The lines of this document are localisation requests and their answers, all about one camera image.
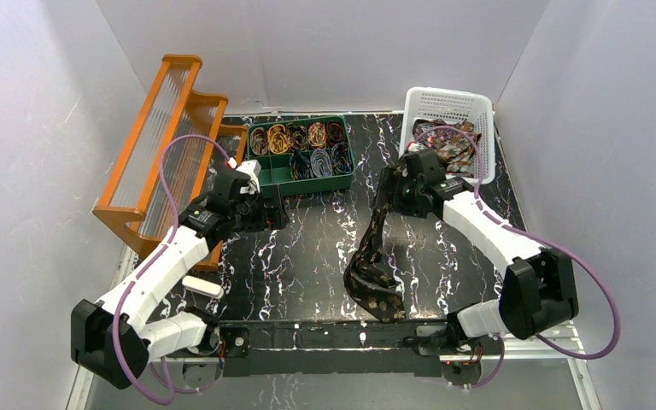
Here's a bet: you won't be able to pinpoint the white plastic basket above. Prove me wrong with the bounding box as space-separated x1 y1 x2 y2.
399 86 495 185

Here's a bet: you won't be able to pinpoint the dark floral tie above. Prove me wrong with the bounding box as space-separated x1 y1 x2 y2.
343 167 406 324

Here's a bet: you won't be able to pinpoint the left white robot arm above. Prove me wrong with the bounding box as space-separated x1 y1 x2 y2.
70 160 288 390

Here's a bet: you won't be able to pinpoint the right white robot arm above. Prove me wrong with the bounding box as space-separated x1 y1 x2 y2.
374 150 579 349

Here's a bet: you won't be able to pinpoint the patterned ties in basket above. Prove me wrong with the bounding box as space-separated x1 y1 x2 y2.
409 119 483 177

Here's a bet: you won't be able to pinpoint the dark multicolour rolled tie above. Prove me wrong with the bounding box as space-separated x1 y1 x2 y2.
289 150 313 180

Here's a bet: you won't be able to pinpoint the green compartment tray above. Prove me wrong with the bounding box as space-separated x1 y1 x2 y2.
246 116 355 196

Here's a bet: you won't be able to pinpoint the yellow rolled tie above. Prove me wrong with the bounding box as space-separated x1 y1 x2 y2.
267 124 290 155

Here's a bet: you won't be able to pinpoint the light blue rolled tie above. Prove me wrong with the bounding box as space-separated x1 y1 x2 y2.
310 149 333 179

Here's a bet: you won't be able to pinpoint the dark brown rolled tie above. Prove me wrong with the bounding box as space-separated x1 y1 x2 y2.
287 123 309 151

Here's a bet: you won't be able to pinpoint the dark blue rolled tie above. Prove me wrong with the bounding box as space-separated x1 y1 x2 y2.
330 142 354 175

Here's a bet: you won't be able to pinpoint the orange rolled tie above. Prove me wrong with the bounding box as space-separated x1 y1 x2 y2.
307 121 327 149

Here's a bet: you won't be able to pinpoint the dark red rolled tie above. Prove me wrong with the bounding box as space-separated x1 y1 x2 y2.
325 120 347 147

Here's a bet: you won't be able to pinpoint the white oblong object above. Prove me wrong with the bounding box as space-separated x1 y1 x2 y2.
181 276 225 300

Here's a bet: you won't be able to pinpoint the orange wooden rack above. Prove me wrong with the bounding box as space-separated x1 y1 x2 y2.
93 55 248 258

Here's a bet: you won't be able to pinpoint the black base bar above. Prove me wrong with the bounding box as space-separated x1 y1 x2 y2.
222 320 442 378

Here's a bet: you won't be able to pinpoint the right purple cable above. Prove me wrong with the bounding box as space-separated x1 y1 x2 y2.
413 125 622 390

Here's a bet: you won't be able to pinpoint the purple cable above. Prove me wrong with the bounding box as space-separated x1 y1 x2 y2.
111 134 233 407
413 125 622 390

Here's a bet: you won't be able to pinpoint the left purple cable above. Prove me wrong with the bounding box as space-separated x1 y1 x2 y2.
111 134 233 407

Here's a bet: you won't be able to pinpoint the aluminium rail frame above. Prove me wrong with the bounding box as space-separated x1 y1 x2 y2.
79 319 600 410

